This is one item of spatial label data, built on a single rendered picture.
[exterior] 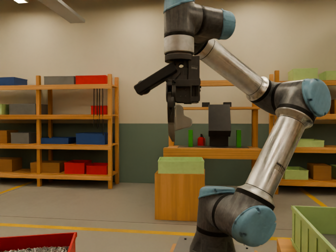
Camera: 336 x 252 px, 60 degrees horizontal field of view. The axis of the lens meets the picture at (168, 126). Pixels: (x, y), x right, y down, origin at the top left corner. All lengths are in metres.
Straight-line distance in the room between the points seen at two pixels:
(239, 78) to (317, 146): 4.86
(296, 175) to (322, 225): 4.27
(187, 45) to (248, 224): 0.48
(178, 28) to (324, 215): 1.05
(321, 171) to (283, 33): 2.71
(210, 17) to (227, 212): 0.52
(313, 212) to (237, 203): 0.64
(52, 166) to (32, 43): 2.75
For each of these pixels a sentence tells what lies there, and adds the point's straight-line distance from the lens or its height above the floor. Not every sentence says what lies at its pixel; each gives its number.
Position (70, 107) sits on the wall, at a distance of 6.64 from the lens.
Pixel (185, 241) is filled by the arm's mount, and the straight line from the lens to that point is 1.15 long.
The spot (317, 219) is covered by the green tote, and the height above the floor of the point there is 0.91.
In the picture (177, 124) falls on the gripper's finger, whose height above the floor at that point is 1.32.
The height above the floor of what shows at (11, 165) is 0.39.
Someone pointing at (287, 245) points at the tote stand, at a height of 0.79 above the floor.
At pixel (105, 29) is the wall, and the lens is 6.60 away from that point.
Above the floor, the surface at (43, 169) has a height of 0.33.
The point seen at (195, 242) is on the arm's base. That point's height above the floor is 0.94.
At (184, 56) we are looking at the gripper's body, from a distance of 0.71.
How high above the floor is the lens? 1.34
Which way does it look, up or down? 1 degrees down
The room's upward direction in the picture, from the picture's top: straight up
